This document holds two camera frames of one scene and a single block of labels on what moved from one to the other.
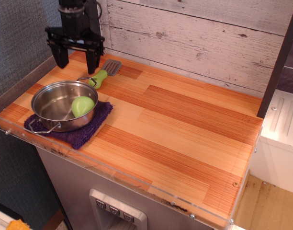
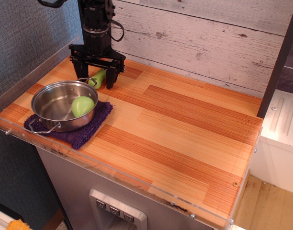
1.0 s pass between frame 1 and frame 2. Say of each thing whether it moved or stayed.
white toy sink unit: stayed
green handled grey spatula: stayed
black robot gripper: moved
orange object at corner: stayed
